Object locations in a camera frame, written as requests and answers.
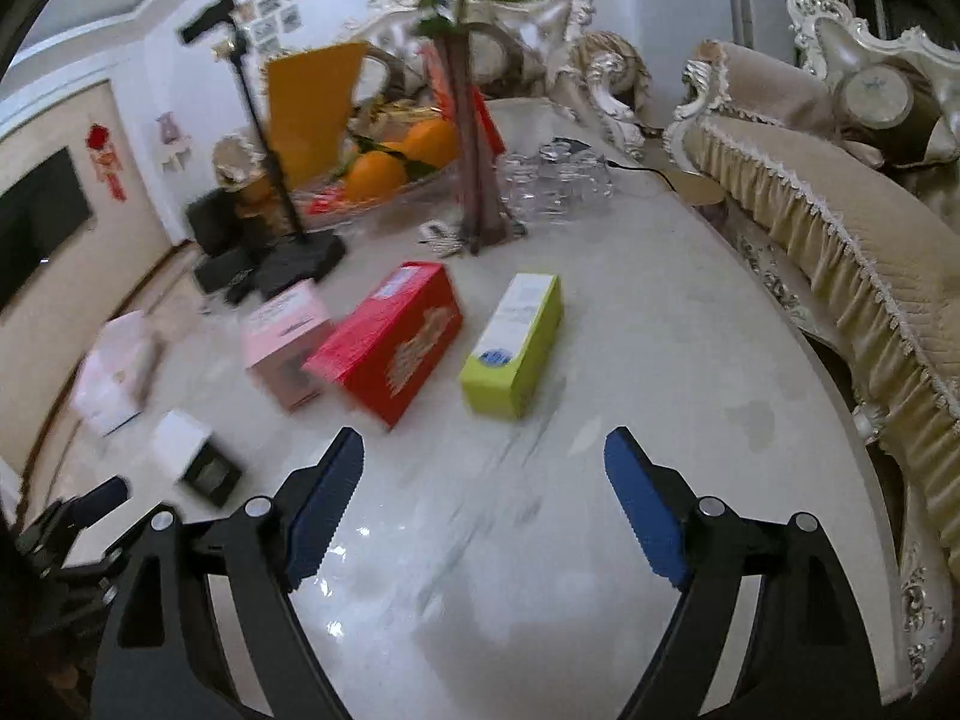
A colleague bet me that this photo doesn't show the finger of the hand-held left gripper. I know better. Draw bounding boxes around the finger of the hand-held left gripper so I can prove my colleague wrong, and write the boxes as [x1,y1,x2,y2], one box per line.
[60,475,130,535]

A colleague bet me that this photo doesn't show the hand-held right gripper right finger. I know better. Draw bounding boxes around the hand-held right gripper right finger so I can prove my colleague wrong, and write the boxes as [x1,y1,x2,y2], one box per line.
[604,426,880,720]

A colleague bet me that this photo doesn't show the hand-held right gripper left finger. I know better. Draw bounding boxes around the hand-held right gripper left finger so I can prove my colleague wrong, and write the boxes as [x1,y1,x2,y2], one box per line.
[88,426,367,720]

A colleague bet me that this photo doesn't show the small white and black box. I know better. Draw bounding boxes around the small white and black box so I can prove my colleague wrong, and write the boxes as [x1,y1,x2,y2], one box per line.
[150,410,245,509]

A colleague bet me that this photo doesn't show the white paper bag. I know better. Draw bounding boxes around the white paper bag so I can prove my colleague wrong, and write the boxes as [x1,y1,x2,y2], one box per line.
[71,311,162,436]

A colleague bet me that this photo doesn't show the red cardboard box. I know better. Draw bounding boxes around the red cardboard box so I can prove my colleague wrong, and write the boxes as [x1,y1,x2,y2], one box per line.
[304,261,464,430]

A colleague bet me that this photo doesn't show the pink cardboard box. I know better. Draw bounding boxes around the pink cardboard box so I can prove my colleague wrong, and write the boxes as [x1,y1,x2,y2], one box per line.
[241,279,336,412]

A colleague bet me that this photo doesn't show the green cardboard box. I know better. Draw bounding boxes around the green cardboard box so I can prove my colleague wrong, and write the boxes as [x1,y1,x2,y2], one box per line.
[459,272,563,421]

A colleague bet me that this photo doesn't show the black floor stand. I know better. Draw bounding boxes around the black floor stand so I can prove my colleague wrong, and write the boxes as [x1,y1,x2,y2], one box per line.
[178,0,350,301]

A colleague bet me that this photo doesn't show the carved cream coffee table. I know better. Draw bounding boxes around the carved cream coffee table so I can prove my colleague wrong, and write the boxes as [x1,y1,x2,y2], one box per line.
[0,94,950,720]

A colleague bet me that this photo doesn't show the black television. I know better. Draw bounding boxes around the black television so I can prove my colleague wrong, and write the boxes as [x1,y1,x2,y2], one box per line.
[0,146,96,314]

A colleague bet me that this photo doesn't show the glass fruit tray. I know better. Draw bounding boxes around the glass fruit tray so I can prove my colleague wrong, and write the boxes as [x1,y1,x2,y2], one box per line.
[289,157,481,230]

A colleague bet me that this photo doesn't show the orange fruit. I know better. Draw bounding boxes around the orange fruit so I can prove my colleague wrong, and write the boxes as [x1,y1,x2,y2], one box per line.
[401,118,460,170]
[343,151,411,202]

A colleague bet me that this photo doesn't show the cluster of clear glasses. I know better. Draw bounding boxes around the cluster of clear glasses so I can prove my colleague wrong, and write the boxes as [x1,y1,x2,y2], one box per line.
[499,139,616,224]

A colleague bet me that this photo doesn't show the beige fringed sofa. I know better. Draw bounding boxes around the beige fringed sofa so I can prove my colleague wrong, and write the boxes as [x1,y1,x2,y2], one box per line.
[664,0,960,691]

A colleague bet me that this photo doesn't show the artificial flower tree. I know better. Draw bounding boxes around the artificial flower tree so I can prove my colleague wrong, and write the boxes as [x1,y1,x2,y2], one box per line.
[394,0,545,256]

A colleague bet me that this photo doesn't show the yellow paper bag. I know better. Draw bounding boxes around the yellow paper bag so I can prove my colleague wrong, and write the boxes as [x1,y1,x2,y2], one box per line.
[266,41,368,192]

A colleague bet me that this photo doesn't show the carved cream armchair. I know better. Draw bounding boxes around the carved cream armchair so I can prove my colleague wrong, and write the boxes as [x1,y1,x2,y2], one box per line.
[345,0,653,160]

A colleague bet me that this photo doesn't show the round bolster cushion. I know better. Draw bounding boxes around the round bolster cushion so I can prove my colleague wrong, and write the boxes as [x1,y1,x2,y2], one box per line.
[832,64,944,167]

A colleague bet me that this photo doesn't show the red wall decoration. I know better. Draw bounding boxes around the red wall decoration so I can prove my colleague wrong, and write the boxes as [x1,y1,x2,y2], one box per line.
[84,120,130,203]

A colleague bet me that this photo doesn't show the black cable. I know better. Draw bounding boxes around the black cable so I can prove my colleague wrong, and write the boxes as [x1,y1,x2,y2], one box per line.
[604,156,698,200]

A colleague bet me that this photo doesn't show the pink wall shelf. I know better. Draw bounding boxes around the pink wall shelf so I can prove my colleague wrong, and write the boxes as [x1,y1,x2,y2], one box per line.
[154,111,193,167]

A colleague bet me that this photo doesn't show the wall photo collage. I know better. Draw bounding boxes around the wall photo collage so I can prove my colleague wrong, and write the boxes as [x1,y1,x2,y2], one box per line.
[244,0,337,55]

